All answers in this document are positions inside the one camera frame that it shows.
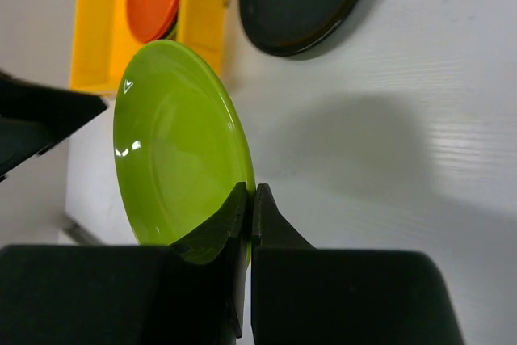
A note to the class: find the green plate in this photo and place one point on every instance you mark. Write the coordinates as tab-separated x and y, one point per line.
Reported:
171	33
179	149

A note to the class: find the yellow plastic bin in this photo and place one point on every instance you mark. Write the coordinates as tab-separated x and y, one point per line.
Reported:
103	43

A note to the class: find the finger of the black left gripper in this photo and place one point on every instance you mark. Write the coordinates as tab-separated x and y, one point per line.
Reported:
35	118

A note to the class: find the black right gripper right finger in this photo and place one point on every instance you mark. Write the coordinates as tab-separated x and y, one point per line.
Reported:
304	295

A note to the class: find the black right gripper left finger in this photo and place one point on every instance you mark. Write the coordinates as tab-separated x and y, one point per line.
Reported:
190	292

